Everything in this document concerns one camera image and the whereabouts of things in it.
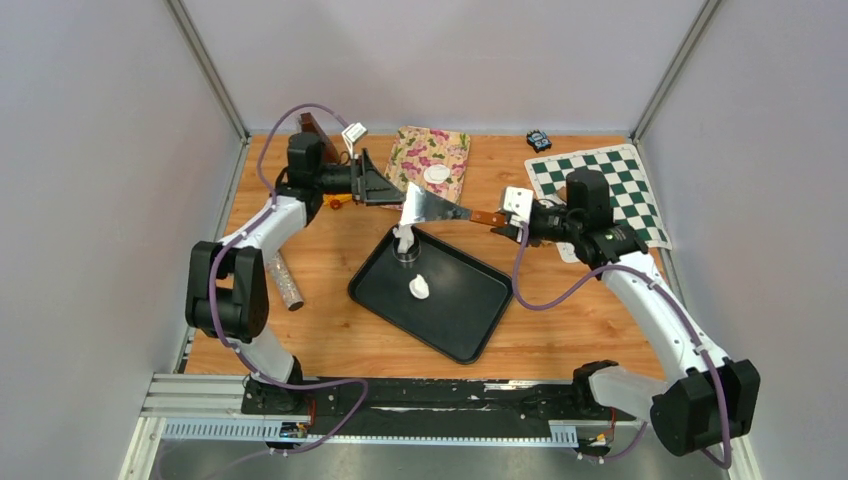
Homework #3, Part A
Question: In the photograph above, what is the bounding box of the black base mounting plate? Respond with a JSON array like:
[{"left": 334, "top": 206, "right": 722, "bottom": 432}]
[{"left": 240, "top": 378, "right": 633, "bottom": 439}]

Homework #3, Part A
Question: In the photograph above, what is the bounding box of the brown wooden metronome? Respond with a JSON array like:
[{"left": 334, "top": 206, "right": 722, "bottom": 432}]
[{"left": 297, "top": 112, "right": 341, "bottom": 164}]

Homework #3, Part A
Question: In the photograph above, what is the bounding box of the small blue black toy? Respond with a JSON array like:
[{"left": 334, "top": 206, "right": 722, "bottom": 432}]
[{"left": 525, "top": 130, "right": 552, "bottom": 153}]

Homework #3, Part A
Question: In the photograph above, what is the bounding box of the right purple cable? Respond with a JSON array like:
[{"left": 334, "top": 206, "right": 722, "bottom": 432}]
[{"left": 511, "top": 225, "right": 734, "bottom": 472}]

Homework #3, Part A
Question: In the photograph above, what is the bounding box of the green white chess mat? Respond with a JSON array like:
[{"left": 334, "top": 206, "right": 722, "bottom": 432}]
[{"left": 524, "top": 143, "right": 673, "bottom": 250}]

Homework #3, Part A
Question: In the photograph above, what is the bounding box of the floral rectangular tray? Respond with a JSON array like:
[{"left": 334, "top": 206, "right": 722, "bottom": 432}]
[{"left": 384, "top": 126, "right": 471, "bottom": 203}]

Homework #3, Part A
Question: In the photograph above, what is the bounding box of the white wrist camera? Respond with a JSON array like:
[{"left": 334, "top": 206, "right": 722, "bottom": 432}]
[
  {"left": 341, "top": 122, "right": 368, "bottom": 159},
  {"left": 499, "top": 186, "right": 534, "bottom": 227}
]

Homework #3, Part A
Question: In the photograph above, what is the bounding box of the black baking tray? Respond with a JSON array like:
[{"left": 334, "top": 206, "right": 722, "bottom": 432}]
[{"left": 348, "top": 228, "right": 513, "bottom": 364}]

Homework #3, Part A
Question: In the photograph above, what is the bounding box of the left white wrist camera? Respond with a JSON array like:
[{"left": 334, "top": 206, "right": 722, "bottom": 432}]
[{"left": 341, "top": 122, "right": 368, "bottom": 159}]

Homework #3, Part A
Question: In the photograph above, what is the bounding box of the orange toy car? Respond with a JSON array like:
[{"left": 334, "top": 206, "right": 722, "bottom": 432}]
[{"left": 323, "top": 194, "right": 353, "bottom": 210}]

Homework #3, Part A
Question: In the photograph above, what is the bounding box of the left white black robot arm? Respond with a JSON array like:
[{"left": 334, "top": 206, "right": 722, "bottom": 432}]
[{"left": 185, "top": 132, "right": 405, "bottom": 413}]

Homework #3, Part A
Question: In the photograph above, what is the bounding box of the purple cable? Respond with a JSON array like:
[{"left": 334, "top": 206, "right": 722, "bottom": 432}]
[
  {"left": 207, "top": 103, "right": 370, "bottom": 458},
  {"left": 511, "top": 225, "right": 734, "bottom": 472}
]

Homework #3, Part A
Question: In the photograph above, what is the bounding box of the silver glitter tube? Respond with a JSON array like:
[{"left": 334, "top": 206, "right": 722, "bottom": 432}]
[{"left": 265, "top": 251, "right": 304, "bottom": 311}]

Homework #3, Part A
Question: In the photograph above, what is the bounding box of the round cut dough wrapper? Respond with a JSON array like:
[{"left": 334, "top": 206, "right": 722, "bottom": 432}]
[{"left": 408, "top": 274, "right": 430, "bottom": 300}]

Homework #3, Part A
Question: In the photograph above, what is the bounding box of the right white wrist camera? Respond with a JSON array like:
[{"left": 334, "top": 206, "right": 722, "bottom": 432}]
[{"left": 499, "top": 186, "right": 534, "bottom": 227}]

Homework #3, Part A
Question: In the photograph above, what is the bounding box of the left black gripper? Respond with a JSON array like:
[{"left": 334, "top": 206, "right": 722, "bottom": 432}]
[{"left": 312, "top": 149, "right": 404, "bottom": 207}]

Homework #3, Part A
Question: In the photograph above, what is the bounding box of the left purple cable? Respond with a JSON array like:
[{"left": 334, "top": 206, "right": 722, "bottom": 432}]
[{"left": 207, "top": 103, "right": 370, "bottom": 458}]

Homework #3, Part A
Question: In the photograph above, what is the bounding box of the aluminium frame rail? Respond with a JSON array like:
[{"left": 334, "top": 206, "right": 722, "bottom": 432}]
[{"left": 120, "top": 374, "right": 759, "bottom": 479}]

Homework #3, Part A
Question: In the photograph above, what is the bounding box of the wooden handled metal scraper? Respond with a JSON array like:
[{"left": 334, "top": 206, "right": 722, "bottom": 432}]
[{"left": 398, "top": 184, "right": 507, "bottom": 227}]

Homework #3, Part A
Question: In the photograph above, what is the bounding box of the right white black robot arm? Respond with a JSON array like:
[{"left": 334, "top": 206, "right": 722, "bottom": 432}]
[{"left": 494, "top": 168, "right": 761, "bottom": 469}]

